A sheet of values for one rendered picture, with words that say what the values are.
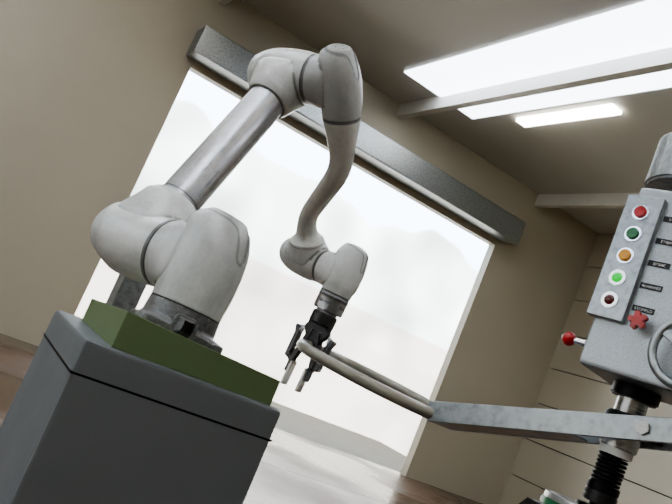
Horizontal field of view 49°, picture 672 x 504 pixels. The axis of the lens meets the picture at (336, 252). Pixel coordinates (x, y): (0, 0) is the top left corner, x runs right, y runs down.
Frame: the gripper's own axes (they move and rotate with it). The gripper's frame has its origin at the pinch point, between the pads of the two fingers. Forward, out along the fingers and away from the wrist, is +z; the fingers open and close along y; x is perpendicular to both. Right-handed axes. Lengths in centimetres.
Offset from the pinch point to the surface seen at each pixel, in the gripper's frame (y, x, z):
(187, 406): 21, -75, 5
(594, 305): 70, -25, -47
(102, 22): -492, 275, -174
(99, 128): -462, 304, -82
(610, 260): 69, -25, -57
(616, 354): 78, -26, -39
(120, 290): -71, -2, 3
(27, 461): 10, -93, 23
